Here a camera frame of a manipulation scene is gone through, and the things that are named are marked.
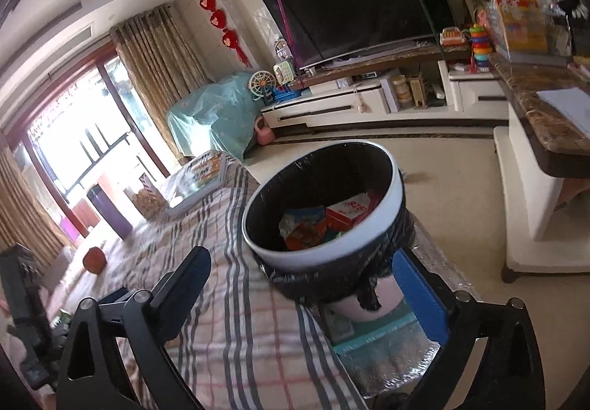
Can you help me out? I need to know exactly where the red and white carton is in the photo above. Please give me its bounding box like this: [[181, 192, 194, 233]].
[[325, 192, 383, 231]]

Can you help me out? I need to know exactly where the small white fan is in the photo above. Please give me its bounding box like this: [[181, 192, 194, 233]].
[[249, 69, 276, 105]]

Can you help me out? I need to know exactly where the pink striped sofa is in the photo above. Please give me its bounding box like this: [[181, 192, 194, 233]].
[[28, 241, 84, 314]]

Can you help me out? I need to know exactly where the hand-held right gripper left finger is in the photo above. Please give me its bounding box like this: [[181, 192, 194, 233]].
[[55, 246, 213, 410]]

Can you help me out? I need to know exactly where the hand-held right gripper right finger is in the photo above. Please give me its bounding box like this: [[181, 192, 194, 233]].
[[392, 248, 547, 410]]

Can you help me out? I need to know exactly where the white cartoon print wrapper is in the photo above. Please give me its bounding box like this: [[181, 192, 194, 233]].
[[279, 206, 328, 235]]

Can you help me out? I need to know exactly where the red apple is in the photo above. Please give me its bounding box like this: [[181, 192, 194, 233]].
[[83, 246, 106, 275]]

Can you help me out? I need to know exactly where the pink toy house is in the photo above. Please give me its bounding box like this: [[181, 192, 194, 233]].
[[274, 37, 296, 62]]

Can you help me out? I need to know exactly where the green toy telephone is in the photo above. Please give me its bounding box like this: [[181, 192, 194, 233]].
[[273, 61, 296, 85]]

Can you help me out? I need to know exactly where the white side cabinet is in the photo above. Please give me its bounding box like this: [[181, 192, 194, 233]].
[[493, 106, 590, 284]]

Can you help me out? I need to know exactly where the teal covered armchair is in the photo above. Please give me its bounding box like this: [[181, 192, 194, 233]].
[[166, 71, 263, 162]]

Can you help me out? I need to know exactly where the clear cookie jar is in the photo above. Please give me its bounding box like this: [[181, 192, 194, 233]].
[[124, 172, 167, 221]]

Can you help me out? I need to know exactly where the red-framed balcony door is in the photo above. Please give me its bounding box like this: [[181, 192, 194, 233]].
[[18, 45, 185, 226]]

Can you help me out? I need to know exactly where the beige patterned curtain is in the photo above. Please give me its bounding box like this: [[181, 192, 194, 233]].
[[0, 133, 65, 268], [110, 4, 213, 159]]

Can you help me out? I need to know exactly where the cream round tin stack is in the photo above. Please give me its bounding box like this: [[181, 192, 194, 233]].
[[394, 74, 412, 104]]

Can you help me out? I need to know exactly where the orange snack wrapper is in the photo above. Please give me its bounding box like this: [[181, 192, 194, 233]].
[[286, 225, 333, 251]]

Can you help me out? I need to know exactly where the white bin with black liner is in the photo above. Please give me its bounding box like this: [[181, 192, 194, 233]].
[[241, 140, 416, 311]]

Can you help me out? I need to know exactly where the colourful flat game box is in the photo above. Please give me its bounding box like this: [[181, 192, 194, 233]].
[[166, 151, 229, 217]]

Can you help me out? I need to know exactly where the pink toy watering can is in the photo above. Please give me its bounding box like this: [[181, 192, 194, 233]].
[[254, 116, 275, 145]]

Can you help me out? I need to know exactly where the brown marble counter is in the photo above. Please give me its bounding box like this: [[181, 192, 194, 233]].
[[489, 52, 590, 180]]

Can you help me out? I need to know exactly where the white paper sheet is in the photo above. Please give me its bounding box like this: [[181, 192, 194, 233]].
[[537, 87, 590, 138]]

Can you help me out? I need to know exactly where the silver foil covered box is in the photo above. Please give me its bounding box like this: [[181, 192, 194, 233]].
[[318, 235, 480, 399]]

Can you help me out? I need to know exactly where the white television cabinet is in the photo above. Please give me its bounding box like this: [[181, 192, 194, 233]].
[[260, 48, 510, 129]]

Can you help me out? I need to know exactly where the red heart hanging ornament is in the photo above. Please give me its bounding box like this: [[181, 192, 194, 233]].
[[191, 0, 252, 69]]

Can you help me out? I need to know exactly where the purple thermos bottle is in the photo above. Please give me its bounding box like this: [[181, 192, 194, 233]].
[[87, 183, 134, 241]]

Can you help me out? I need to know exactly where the colourful printed box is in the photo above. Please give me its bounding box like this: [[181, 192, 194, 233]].
[[489, 0, 551, 60]]

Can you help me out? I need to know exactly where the plaid tablecloth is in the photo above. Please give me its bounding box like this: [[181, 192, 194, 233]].
[[46, 161, 369, 410]]

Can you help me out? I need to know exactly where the toy cash register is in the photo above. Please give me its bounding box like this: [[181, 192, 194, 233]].
[[440, 26, 467, 48]]

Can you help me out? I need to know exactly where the rainbow stacking ring toy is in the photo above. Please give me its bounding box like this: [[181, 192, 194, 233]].
[[469, 23, 493, 74]]

